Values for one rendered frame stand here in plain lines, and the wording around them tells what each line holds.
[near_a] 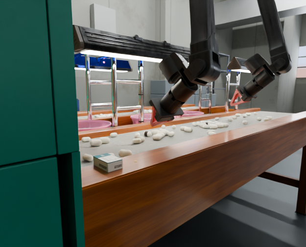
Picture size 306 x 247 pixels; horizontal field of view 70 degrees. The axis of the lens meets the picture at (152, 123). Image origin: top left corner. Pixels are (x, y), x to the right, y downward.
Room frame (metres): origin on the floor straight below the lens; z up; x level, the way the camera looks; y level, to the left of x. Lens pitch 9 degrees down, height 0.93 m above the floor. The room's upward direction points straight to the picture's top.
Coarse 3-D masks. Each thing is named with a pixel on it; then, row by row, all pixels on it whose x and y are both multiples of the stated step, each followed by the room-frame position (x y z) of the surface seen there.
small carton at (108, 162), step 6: (96, 156) 0.45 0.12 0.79; (102, 156) 0.45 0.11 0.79; (108, 156) 0.45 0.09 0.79; (114, 156) 0.45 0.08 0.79; (96, 162) 0.44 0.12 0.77; (102, 162) 0.42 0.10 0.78; (108, 162) 0.41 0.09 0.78; (114, 162) 0.42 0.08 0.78; (120, 162) 0.43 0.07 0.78; (102, 168) 0.42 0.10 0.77; (108, 168) 0.41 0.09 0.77; (114, 168) 0.42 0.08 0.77; (120, 168) 0.43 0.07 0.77
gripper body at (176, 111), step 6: (168, 96) 0.61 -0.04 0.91; (150, 102) 0.63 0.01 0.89; (156, 102) 0.63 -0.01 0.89; (162, 102) 0.63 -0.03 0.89; (168, 102) 0.61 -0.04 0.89; (174, 102) 0.60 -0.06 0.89; (180, 102) 0.60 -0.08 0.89; (156, 108) 0.61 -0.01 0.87; (162, 108) 0.63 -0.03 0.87; (168, 108) 0.62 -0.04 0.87; (174, 108) 0.62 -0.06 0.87; (180, 108) 0.67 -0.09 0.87; (156, 114) 0.61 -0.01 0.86; (162, 114) 0.61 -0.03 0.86; (168, 114) 0.63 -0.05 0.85; (174, 114) 0.64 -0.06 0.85; (180, 114) 0.66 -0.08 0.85
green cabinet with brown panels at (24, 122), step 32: (0, 0) 0.25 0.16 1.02; (32, 0) 0.27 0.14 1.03; (64, 0) 0.29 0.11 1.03; (0, 32) 0.25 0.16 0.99; (32, 32) 0.27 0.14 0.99; (64, 32) 0.29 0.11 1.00; (0, 64) 0.24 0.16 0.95; (32, 64) 0.26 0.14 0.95; (64, 64) 0.29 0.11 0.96; (0, 96) 0.24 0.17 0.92; (32, 96) 0.26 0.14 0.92; (64, 96) 0.29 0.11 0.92; (0, 128) 0.24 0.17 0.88; (32, 128) 0.26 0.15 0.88; (64, 128) 0.28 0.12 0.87; (0, 160) 0.24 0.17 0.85
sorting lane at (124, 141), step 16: (272, 112) 1.75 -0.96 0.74; (176, 128) 1.03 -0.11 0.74; (192, 128) 1.03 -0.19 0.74; (208, 128) 1.03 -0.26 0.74; (224, 128) 1.03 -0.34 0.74; (80, 144) 0.73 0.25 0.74; (112, 144) 0.73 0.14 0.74; (128, 144) 0.73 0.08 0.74; (144, 144) 0.73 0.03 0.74; (160, 144) 0.73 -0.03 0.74; (80, 160) 0.56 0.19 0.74
